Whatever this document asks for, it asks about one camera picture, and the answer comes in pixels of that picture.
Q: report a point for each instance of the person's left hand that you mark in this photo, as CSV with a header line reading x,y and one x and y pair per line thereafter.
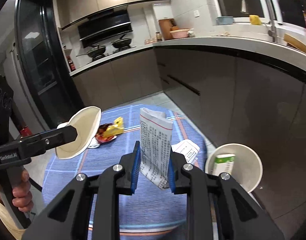
x,y
22,194

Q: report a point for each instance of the printed paper leaflet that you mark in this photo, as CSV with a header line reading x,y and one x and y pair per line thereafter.
x,y
156,132

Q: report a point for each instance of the crushed white paper cup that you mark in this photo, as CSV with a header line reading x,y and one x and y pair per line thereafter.
x,y
86,122

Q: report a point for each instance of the wooden board on counter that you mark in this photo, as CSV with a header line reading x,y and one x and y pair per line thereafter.
x,y
294,43

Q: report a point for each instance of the silver foil wrapper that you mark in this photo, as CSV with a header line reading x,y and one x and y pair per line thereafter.
x,y
94,143

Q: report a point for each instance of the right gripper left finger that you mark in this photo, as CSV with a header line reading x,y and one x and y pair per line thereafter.
x,y
84,198

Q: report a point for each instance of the white round trash bin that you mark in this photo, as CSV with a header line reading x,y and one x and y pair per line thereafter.
x,y
247,167

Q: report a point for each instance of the red and yellow snack bag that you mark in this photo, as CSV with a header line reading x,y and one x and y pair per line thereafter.
x,y
108,132

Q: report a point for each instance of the wooden cutting board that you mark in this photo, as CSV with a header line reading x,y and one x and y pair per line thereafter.
x,y
166,26

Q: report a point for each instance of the black wok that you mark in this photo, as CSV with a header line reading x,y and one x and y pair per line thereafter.
x,y
96,52
122,42

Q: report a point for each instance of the black range hood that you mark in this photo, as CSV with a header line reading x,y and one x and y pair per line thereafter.
x,y
104,26

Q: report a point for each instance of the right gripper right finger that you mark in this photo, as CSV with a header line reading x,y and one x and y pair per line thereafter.
x,y
218,205

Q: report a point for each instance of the black wok left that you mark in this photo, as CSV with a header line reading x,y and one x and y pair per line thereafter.
x,y
96,52

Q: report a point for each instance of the blue dish tray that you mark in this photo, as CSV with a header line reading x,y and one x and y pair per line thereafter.
x,y
225,20

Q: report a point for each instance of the black glass door cabinet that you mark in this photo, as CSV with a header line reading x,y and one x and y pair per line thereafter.
x,y
43,63

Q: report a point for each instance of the green and white carton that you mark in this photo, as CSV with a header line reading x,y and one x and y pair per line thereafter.
x,y
223,163

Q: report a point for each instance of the glass spice jar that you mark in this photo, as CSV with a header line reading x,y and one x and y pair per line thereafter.
x,y
158,37

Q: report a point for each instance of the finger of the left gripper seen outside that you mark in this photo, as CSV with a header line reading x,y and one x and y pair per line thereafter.
x,y
38,144

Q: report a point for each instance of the pink bowl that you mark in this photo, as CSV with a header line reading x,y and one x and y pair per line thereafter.
x,y
179,33

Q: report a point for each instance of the steel kitchen faucet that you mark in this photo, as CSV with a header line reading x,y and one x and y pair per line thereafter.
x,y
267,8

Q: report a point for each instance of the blue plaid tablecloth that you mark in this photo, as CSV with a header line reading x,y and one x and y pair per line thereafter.
x,y
149,213

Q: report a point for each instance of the yellow sponge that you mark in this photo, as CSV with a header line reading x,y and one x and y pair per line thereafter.
x,y
255,20

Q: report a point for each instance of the black wok right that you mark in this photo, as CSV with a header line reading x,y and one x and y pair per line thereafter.
x,y
122,42

